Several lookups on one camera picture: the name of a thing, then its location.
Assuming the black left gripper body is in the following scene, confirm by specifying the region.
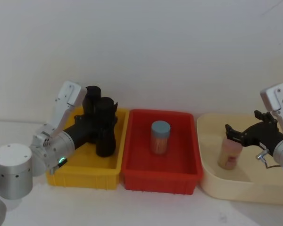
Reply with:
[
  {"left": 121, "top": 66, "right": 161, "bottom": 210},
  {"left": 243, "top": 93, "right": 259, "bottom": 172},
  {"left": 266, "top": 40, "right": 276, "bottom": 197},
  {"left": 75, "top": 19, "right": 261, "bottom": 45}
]
[{"left": 64, "top": 114, "right": 100, "bottom": 149}]

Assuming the clear jar with pink lid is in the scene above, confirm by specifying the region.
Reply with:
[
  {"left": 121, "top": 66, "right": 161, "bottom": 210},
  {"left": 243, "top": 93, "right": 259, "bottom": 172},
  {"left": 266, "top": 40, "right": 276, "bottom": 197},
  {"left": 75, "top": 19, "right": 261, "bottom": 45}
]
[{"left": 216, "top": 137, "right": 243, "bottom": 170}]

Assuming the clear jar with blue lid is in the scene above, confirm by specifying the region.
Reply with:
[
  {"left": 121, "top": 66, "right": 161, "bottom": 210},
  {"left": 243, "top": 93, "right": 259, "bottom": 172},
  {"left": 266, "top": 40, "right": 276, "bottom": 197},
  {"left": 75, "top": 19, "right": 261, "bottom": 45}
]
[{"left": 150, "top": 121, "right": 171, "bottom": 155}]

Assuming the thin dark gripper cable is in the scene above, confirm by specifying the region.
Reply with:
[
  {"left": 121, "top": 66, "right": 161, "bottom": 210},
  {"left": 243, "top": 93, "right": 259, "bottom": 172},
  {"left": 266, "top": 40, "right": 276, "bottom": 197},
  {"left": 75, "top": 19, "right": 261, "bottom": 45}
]
[{"left": 256, "top": 150, "right": 283, "bottom": 169}]

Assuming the red plastic bin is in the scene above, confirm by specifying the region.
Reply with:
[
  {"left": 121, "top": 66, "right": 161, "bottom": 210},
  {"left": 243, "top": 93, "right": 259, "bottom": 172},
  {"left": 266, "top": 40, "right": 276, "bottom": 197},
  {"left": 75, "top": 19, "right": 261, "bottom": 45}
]
[{"left": 120, "top": 108, "right": 203, "bottom": 195}]

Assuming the white table cloth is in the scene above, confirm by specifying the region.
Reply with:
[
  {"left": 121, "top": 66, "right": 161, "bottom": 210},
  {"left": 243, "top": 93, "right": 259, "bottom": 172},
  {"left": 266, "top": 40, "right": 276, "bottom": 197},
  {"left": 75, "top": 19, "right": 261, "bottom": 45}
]
[{"left": 0, "top": 119, "right": 283, "bottom": 226}]

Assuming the yellow plastic bin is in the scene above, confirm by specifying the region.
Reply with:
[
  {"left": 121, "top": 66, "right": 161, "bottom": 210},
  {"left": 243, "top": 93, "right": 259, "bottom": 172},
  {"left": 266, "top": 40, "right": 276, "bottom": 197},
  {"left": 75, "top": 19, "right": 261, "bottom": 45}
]
[{"left": 46, "top": 107, "right": 130, "bottom": 190}]

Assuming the cream plastic bin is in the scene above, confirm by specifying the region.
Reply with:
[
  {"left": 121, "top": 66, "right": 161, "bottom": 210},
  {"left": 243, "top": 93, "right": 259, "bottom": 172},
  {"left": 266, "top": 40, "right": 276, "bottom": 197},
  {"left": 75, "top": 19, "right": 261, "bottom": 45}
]
[{"left": 196, "top": 113, "right": 283, "bottom": 206}]

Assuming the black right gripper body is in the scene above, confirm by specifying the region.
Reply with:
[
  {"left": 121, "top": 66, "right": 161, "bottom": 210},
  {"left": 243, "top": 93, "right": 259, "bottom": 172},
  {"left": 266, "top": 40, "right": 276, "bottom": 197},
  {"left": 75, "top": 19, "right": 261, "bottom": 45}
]
[{"left": 241, "top": 121, "right": 283, "bottom": 152}]

